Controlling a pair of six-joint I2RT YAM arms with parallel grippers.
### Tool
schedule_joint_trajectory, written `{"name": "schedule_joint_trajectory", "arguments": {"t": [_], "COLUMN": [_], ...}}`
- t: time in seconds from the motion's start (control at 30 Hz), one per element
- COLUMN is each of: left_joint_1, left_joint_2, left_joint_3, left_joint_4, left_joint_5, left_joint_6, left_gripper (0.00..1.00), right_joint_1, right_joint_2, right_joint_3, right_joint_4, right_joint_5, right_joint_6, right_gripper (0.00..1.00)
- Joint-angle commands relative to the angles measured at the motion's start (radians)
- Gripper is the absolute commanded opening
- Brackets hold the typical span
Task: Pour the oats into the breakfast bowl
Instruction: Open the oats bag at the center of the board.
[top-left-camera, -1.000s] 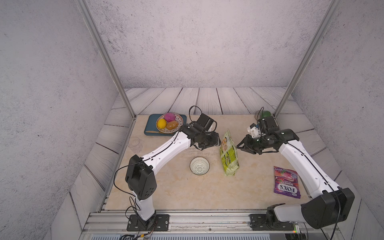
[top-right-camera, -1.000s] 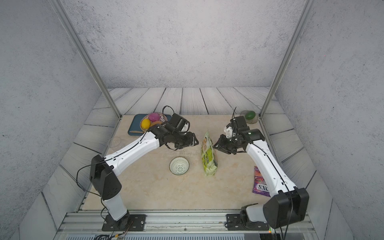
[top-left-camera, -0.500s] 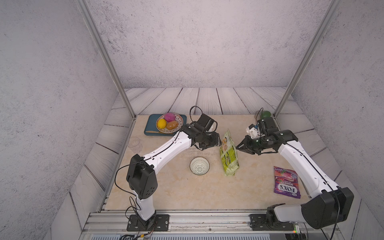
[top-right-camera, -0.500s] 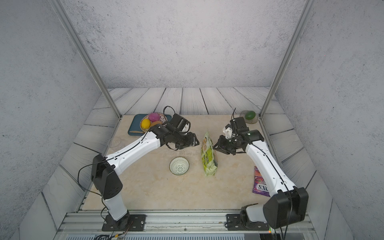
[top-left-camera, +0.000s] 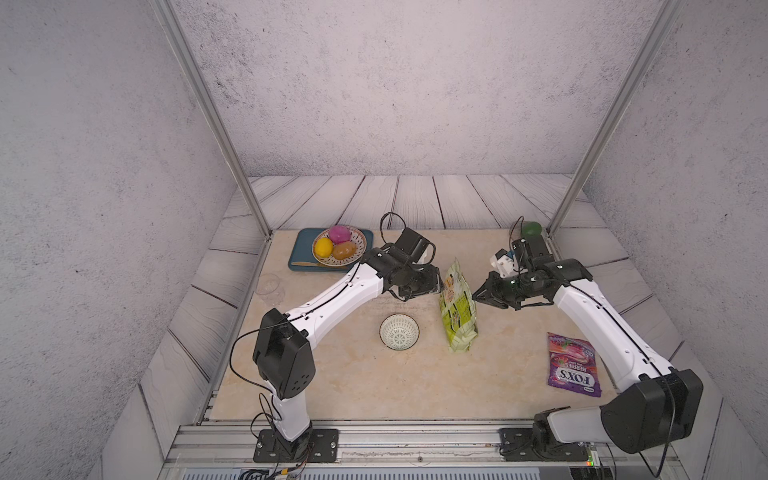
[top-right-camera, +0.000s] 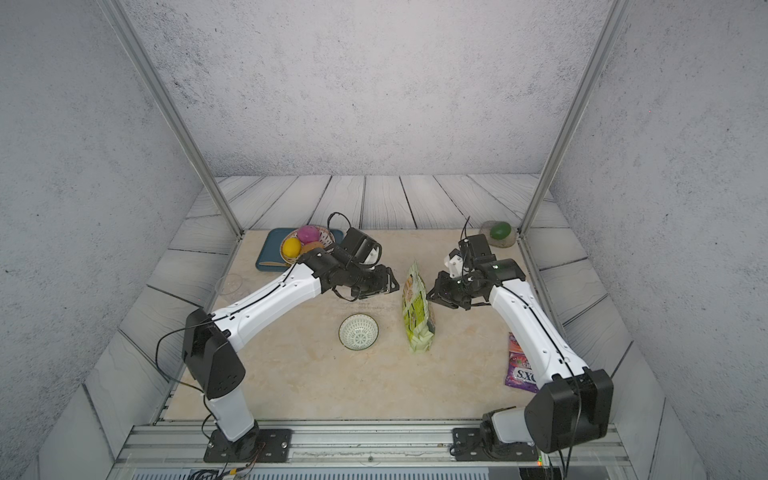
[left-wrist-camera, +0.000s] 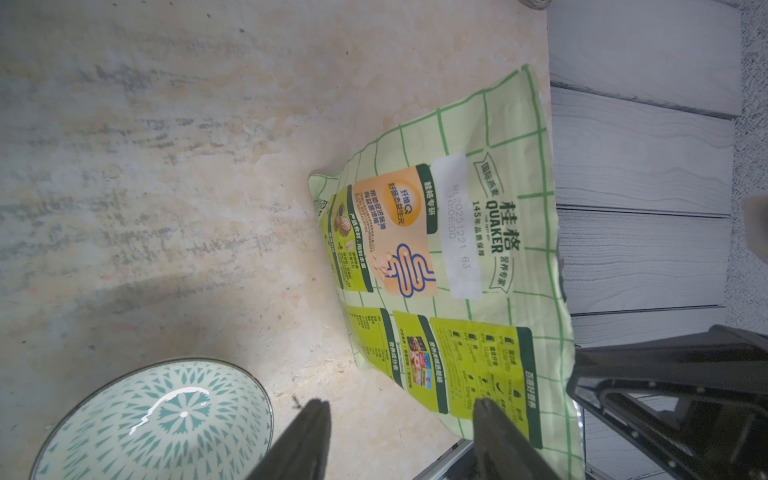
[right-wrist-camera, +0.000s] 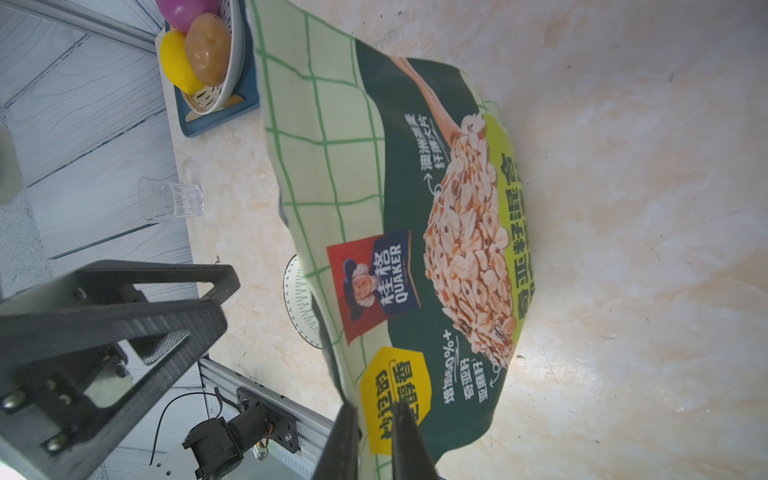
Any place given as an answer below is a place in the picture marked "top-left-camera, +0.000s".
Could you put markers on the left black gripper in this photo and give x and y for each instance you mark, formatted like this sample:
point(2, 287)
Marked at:
point(432, 283)

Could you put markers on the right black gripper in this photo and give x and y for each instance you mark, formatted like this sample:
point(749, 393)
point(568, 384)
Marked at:
point(491, 296)

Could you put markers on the white patterned breakfast bowl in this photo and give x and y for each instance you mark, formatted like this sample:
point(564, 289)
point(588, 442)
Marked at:
point(399, 332)

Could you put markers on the green oats bag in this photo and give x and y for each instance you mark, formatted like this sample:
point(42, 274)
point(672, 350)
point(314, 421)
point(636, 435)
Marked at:
point(458, 310)

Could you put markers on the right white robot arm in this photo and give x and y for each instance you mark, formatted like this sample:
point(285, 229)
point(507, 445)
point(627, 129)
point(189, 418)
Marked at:
point(656, 403)

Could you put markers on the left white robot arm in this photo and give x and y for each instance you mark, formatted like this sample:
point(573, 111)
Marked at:
point(284, 347)

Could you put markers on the patterned fruit plate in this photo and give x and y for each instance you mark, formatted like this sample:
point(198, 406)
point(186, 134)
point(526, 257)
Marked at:
point(357, 236)

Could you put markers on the green avocado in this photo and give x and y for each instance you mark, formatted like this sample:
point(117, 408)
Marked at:
point(531, 229)

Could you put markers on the brown fruit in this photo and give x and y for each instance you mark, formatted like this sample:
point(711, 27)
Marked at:
point(344, 251)

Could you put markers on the pink fruit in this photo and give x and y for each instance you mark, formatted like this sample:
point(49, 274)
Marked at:
point(339, 234)

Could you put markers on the yellow lemon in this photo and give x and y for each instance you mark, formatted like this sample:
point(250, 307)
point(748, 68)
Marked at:
point(323, 247)

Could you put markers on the purple candy bag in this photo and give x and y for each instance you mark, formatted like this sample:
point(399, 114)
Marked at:
point(573, 365)

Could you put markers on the wooden spoon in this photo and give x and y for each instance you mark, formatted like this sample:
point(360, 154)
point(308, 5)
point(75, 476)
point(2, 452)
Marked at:
point(305, 264)

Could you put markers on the teal tray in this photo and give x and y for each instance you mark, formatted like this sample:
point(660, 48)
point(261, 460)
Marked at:
point(302, 250)

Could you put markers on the clear glass cup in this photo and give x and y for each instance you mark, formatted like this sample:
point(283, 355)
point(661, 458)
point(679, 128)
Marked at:
point(270, 289)

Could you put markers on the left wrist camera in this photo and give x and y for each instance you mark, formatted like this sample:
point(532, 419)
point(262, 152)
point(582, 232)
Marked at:
point(413, 248)

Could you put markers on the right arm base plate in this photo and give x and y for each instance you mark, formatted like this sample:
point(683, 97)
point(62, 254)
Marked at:
point(516, 444)

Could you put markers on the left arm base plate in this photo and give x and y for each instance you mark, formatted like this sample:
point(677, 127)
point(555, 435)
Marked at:
point(313, 446)

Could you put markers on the aluminium front rail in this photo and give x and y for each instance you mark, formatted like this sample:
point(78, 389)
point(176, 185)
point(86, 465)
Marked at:
point(459, 449)

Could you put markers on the right metal frame post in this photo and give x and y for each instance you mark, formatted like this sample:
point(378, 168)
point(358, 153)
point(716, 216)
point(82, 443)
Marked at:
point(649, 48)

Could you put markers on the metal frame post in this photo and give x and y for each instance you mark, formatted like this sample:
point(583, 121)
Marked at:
point(649, 48)
point(190, 68)

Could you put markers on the left metal frame post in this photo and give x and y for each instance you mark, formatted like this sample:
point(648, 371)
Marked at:
point(190, 68)

